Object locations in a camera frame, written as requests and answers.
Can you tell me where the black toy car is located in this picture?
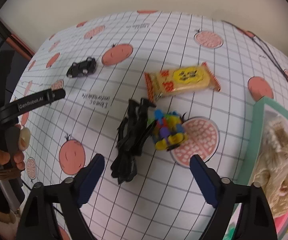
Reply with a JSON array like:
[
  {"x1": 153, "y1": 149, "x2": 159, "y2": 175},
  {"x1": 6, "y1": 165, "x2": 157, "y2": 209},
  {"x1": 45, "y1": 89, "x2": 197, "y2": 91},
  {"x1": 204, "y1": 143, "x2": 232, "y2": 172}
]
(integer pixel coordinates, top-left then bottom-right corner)
[{"x1": 66, "y1": 57, "x2": 97, "y2": 78}]

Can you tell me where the yellow snack cracker packet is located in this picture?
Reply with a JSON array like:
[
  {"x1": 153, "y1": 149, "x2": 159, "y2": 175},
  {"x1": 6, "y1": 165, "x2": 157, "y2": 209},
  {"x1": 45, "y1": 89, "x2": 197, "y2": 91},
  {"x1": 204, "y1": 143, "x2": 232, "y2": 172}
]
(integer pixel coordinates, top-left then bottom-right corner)
[{"x1": 144, "y1": 62, "x2": 221, "y2": 102}]

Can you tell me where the green pipe cleaner bow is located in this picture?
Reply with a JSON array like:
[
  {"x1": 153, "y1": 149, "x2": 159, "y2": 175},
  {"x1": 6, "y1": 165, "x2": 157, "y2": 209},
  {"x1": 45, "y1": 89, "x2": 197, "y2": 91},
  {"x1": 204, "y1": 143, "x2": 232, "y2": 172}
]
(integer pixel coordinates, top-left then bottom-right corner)
[{"x1": 223, "y1": 223, "x2": 236, "y2": 240}]

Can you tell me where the person's left hand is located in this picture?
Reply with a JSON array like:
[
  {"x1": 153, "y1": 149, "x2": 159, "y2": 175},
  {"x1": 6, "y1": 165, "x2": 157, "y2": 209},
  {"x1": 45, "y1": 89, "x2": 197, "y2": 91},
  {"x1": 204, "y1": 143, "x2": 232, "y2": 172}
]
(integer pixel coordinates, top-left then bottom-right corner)
[{"x1": 0, "y1": 126, "x2": 33, "y2": 228}]

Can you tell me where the teal rimmed white tray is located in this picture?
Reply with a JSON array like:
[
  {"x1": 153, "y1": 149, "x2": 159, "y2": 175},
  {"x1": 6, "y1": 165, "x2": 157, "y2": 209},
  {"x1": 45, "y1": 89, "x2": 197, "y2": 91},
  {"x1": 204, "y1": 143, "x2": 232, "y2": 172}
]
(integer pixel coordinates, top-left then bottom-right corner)
[{"x1": 237, "y1": 96, "x2": 288, "y2": 239}]

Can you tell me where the fruit pattern grid tablecloth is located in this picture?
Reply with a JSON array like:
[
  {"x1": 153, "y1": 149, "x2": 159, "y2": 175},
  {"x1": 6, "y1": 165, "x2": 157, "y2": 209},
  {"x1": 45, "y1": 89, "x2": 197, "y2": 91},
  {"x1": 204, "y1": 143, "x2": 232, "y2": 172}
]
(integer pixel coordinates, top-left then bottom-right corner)
[{"x1": 14, "y1": 11, "x2": 288, "y2": 239}]

